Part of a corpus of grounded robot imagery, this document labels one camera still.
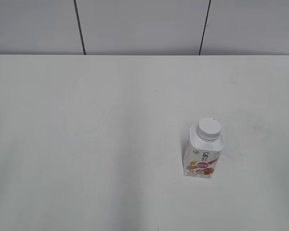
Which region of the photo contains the white screw cap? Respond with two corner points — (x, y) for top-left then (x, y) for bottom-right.
(196, 117), (222, 142)

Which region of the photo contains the white yogurt drink bottle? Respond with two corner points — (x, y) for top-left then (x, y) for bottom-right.
(183, 125), (223, 179)

